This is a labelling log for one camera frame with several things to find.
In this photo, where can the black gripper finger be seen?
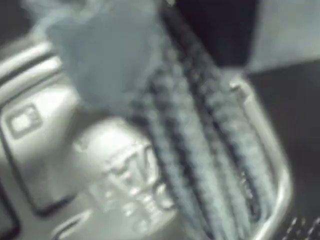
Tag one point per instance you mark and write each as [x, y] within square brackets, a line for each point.
[105, 55]
[287, 30]

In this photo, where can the black square plastic bowl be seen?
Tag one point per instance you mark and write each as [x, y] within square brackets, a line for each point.
[50, 150]

